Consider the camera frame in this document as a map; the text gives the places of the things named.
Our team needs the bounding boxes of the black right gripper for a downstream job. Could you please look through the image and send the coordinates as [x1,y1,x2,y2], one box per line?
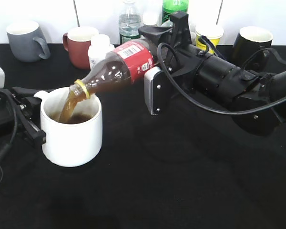
[138,11,212,115]

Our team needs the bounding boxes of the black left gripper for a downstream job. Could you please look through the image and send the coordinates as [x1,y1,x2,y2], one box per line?
[0,86,53,146]

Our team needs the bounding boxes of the cola bottle red label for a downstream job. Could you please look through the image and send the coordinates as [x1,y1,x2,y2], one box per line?
[69,39,159,100]

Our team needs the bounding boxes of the white ceramic mug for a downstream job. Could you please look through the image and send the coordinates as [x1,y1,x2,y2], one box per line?
[34,87,103,167]

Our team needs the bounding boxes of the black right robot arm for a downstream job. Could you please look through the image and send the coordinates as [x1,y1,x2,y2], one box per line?
[138,11,286,135]

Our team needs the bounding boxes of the green Sprite bottle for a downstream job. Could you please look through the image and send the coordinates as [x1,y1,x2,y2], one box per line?
[162,0,189,24]

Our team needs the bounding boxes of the yellow paper cup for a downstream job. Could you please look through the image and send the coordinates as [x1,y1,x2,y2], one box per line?
[195,23,224,50]

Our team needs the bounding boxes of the brown Nescafe coffee bottle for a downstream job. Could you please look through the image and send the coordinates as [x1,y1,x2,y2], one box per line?
[143,11,158,26]

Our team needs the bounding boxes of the clear water bottle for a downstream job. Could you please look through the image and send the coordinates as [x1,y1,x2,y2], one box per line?
[119,0,142,44]

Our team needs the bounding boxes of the white blueberry yogurt bottle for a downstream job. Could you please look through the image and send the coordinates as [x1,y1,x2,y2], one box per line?
[88,34,115,70]

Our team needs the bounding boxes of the grey ceramic mug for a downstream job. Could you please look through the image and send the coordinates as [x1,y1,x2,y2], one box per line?
[6,20,51,62]

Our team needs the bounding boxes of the red ceramic mug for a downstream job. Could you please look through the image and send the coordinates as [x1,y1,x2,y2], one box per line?
[62,26,99,70]

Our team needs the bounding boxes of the black ceramic mug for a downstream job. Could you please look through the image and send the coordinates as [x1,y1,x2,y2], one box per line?
[229,26,273,72]

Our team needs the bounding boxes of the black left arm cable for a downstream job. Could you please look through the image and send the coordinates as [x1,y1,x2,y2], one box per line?
[0,92,19,191]

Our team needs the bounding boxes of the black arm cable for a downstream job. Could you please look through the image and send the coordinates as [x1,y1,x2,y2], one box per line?
[0,92,19,191]
[156,35,286,116]

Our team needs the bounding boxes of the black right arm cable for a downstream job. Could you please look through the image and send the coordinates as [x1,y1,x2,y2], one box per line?
[156,35,286,116]

